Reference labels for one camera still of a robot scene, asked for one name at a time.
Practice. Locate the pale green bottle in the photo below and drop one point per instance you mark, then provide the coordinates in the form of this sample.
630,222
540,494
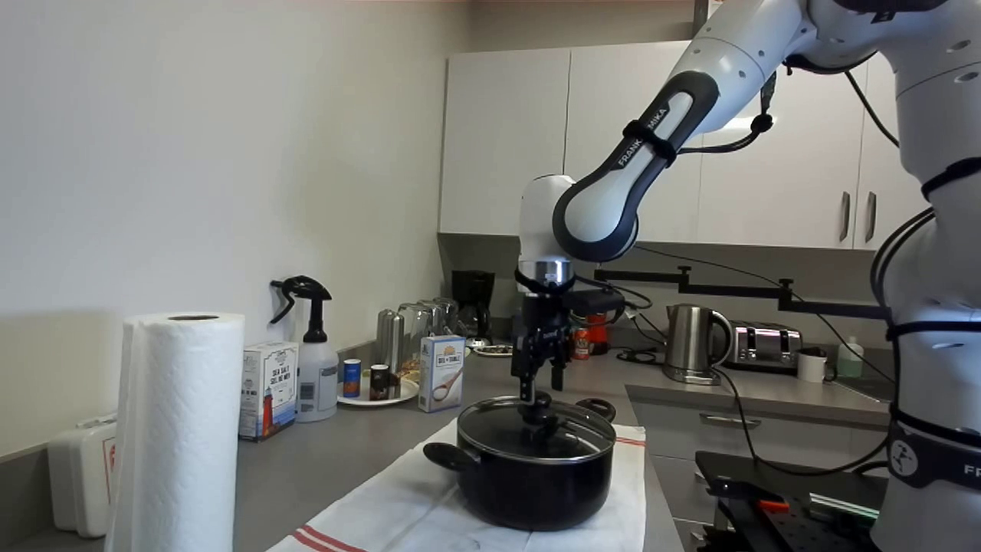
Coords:
851,360

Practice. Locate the small dark jar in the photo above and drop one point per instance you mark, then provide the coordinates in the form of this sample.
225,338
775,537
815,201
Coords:
380,385

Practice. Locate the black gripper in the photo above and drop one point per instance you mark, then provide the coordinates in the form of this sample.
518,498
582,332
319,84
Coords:
544,332

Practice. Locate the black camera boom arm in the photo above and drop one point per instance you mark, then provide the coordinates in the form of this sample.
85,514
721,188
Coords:
738,288

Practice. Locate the white napkin holder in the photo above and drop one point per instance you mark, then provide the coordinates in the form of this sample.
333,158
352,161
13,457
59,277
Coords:
80,478

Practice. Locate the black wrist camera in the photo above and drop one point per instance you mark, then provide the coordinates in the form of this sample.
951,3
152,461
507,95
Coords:
598,299

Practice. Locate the silver toaster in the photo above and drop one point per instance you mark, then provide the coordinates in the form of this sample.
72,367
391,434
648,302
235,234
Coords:
767,347

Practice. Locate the white wall cabinet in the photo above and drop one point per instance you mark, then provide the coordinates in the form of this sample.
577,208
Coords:
509,132

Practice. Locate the white cup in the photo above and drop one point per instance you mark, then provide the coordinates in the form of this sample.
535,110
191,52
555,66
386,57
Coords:
815,369

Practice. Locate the black base platform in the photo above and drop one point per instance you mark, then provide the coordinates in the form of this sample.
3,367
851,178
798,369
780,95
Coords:
755,478

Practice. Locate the black coffee maker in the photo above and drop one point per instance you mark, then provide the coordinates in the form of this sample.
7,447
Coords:
474,294

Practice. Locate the round plate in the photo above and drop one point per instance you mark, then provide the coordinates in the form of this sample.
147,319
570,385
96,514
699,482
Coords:
404,392

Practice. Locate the clear spray bottle black nozzle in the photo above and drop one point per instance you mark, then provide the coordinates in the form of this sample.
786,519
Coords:
316,378

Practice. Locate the blue and white carton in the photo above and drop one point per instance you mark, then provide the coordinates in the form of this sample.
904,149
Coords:
442,372

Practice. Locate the small jar with blue label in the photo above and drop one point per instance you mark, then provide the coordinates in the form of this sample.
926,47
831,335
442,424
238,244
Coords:
352,380

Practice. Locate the red orange container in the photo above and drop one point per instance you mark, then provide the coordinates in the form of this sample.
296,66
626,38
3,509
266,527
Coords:
596,335

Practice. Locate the white box with red print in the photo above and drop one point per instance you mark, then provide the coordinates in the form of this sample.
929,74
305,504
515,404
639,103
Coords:
267,388

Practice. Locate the white towel with red stripes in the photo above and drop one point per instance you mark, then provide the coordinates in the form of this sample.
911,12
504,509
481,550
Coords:
408,509

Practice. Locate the glass lid with black knob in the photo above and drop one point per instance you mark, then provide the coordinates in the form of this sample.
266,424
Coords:
501,434

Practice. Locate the black cooking pot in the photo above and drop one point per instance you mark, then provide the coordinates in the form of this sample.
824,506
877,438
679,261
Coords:
530,491

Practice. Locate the white paper towel roll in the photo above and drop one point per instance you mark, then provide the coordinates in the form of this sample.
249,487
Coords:
178,429

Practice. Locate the stainless steel kettle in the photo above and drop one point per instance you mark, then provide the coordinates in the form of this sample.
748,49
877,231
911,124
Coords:
694,342

